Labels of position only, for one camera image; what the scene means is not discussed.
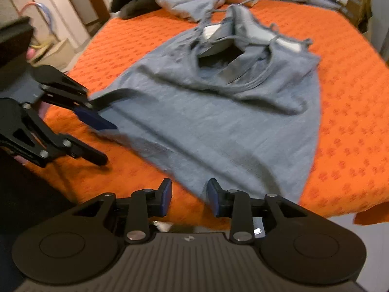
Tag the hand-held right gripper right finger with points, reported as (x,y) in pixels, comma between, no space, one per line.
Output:
(212,199)

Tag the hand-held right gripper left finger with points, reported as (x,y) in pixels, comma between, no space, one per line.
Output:
(165,197)

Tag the black garment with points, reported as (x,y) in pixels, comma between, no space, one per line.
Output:
(130,3)

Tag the cardboard box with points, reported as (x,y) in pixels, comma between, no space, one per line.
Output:
(360,9)

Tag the low beige cabinet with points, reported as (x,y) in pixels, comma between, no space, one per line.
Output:
(57,53)

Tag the grey camisole top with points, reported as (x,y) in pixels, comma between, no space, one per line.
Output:
(212,127)

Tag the multicoloured hula hoop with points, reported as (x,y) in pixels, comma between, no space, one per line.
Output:
(45,13)

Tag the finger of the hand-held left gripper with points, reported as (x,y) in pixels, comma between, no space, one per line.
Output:
(94,120)
(91,155)

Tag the orange flower-patterned mat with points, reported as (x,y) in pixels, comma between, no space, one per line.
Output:
(349,112)

